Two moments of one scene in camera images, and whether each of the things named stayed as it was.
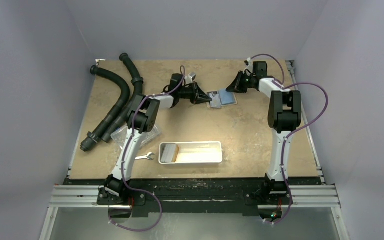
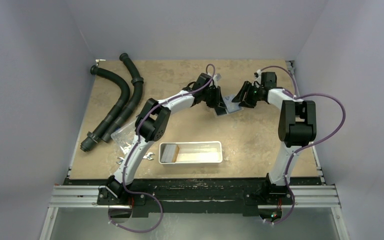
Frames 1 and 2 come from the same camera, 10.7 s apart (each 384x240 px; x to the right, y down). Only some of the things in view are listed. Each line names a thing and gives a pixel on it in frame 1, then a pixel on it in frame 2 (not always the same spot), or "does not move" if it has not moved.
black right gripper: [241, 81] -> [245, 94]
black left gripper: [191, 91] -> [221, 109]
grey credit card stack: [170, 153] does not move
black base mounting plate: [195, 197] does not move
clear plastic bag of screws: [120, 136] does not move
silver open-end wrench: [146, 156] does not move
